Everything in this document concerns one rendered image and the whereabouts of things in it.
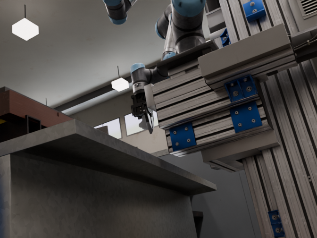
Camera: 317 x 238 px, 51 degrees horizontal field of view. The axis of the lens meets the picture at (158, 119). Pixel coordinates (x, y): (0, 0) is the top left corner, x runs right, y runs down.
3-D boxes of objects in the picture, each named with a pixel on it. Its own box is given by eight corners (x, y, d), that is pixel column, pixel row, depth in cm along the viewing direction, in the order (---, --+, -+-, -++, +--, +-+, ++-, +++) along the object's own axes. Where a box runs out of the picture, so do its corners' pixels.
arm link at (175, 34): (203, 47, 134) (196, 20, 138) (206, 27, 121) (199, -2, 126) (174, 52, 134) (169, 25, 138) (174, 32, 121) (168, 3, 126)
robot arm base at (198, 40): (220, 63, 128) (214, 42, 131) (206, 47, 115) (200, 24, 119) (185, 77, 134) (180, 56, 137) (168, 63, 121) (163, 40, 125)
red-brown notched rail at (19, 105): (-5, 117, 77) (-4, 94, 79) (189, 184, 221) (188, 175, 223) (9, 112, 76) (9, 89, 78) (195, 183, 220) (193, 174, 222)
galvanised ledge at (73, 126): (-5, 157, 68) (-5, 144, 69) (182, 197, 184) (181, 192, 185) (75, 133, 63) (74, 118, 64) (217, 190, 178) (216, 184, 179)
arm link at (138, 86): (150, 86, 163) (143, 79, 156) (151, 94, 161) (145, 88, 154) (136, 90, 165) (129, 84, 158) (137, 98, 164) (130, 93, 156)
